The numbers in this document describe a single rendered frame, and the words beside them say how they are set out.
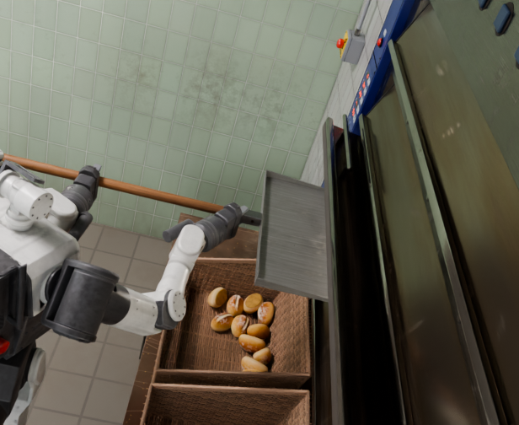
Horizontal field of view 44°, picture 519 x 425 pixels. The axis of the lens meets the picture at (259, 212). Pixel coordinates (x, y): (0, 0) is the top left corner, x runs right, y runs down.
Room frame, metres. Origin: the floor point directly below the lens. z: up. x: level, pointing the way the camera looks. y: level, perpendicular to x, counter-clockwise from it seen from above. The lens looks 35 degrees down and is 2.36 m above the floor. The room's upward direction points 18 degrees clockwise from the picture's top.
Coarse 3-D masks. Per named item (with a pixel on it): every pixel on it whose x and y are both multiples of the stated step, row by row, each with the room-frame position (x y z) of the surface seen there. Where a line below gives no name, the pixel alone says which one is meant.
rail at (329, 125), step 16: (336, 176) 1.59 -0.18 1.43; (336, 192) 1.50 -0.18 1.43; (336, 208) 1.43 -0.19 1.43; (336, 224) 1.35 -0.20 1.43; (336, 240) 1.29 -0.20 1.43; (336, 256) 1.23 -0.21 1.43; (336, 272) 1.17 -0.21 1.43; (336, 288) 1.11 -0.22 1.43; (336, 304) 1.06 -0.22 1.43; (336, 320) 1.02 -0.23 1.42; (336, 336) 0.98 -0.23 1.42; (336, 352) 0.94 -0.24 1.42
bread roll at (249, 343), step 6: (240, 336) 1.64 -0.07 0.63; (246, 336) 1.64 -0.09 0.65; (252, 336) 1.64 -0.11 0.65; (240, 342) 1.63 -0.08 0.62; (246, 342) 1.62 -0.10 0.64; (252, 342) 1.62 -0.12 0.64; (258, 342) 1.63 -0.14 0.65; (264, 342) 1.65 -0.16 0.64; (246, 348) 1.61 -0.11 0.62; (252, 348) 1.61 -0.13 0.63; (258, 348) 1.62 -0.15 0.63
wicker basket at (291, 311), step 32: (192, 288) 1.85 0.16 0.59; (256, 288) 1.89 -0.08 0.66; (256, 320) 1.79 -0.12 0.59; (288, 320) 1.70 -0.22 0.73; (160, 352) 1.38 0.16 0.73; (192, 352) 1.54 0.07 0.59; (224, 352) 1.59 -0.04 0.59; (288, 352) 1.55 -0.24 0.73; (192, 384) 1.32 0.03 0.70; (224, 384) 1.34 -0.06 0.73; (256, 384) 1.35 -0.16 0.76; (288, 384) 1.37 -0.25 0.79
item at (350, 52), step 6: (348, 30) 2.57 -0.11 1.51; (354, 30) 2.59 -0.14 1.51; (348, 36) 2.51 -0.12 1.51; (354, 36) 2.52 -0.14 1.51; (360, 36) 2.55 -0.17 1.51; (348, 42) 2.50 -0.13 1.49; (354, 42) 2.50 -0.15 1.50; (360, 42) 2.50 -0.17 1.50; (342, 48) 2.53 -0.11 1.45; (348, 48) 2.50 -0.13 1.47; (354, 48) 2.50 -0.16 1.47; (360, 48) 2.50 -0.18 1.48; (342, 54) 2.50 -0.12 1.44; (348, 54) 2.50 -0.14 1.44; (354, 54) 2.50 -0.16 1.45; (360, 54) 2.50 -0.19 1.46; (342, 60) 2.50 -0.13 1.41; (348, 60) 2.50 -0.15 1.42; (354, 60) 2.50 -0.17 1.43
